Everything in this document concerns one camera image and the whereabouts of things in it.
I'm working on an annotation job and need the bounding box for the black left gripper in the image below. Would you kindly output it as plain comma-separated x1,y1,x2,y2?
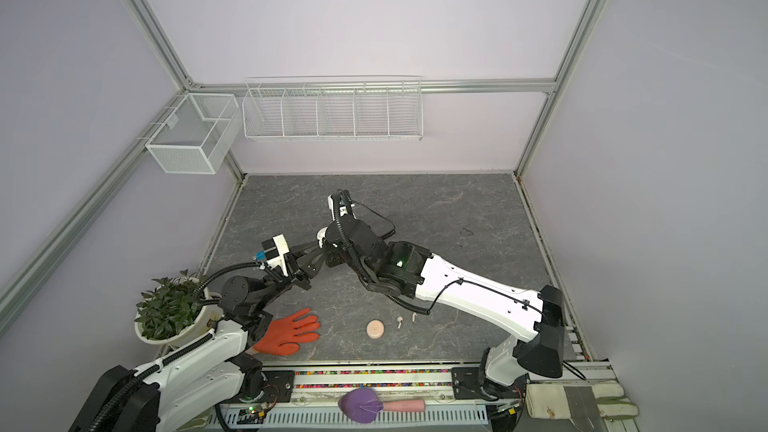
254,240,330,311

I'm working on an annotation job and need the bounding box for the white earbud charging case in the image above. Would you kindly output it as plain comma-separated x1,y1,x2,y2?
317,227,328,248

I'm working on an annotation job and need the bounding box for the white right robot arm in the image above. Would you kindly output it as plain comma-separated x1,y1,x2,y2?
318,215,566,388

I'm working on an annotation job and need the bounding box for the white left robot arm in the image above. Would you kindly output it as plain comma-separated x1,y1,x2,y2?
70,249,326,431

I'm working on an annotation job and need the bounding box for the pink round charging case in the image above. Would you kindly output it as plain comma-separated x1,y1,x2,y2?
365,319,385,340

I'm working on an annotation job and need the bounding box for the red rubber glove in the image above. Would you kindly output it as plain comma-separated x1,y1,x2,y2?
250,308,321,356

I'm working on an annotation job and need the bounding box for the potted green plant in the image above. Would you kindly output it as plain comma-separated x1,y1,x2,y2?
134,270,224,349

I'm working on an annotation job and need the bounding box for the purple pink brush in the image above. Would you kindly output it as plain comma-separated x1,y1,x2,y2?
338,387,426,424

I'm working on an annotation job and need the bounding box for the white mesh box basket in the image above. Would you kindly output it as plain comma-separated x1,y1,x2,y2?
146,93,243,175

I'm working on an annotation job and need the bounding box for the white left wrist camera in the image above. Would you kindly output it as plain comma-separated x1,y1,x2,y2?
254,234,290,276

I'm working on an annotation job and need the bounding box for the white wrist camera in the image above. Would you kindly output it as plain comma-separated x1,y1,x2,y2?
254,234,290,276
328,190,354,220

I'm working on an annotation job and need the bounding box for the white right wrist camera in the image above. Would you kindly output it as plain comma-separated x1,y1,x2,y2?
328,190,354,220

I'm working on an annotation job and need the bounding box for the white wire wall shelf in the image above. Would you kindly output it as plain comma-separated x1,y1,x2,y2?
242,75,424,141

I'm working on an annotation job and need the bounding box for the white vented rail base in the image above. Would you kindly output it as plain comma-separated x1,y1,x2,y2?
221,404,490,431

